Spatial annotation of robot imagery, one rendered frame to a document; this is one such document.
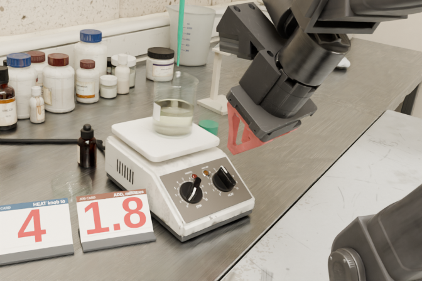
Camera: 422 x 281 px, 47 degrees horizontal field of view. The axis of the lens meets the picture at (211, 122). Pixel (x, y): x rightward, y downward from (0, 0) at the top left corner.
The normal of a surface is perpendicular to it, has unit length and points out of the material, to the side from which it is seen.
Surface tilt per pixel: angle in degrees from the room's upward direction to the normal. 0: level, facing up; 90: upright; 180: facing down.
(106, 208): 40
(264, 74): 94
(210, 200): 30
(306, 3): 90
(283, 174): 0
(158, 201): 90
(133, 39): 90
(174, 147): 0
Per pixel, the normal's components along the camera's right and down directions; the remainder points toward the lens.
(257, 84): -0.72, 0.26
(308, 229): 0.10, -0.92
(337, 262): -0.93, 0.05
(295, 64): -0.58, 0.42
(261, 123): 0.40, -0.60
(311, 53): -0.41, 0.56
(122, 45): 0.84, 0.29
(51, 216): 0.32, -0.45
